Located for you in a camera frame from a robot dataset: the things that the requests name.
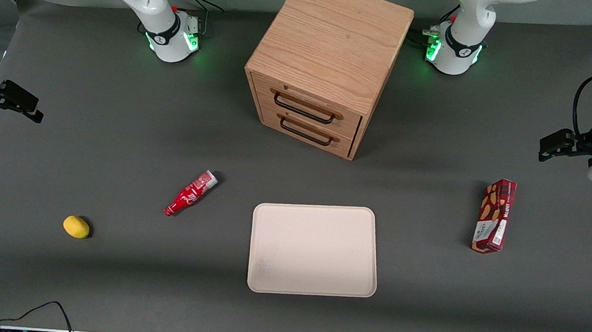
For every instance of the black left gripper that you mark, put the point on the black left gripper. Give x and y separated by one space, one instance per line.
587 143

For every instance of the red cookie box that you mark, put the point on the red cookie box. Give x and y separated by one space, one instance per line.
494 216

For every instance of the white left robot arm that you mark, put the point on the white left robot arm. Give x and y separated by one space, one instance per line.
461 42

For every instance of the beige rectangular tray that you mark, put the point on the beige rectangular tray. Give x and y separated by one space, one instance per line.
313 250

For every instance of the grey table mat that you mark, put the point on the grey table mat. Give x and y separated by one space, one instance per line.
120 148

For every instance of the yellow lemon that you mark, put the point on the yellow lemon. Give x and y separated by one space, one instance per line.
76 226

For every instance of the red soda bottle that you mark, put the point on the red soda bottle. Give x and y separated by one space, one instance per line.
190 194

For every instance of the wooden two-drawer cabinet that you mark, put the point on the wooden two-drawer cabinet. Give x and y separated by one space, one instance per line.
330 43

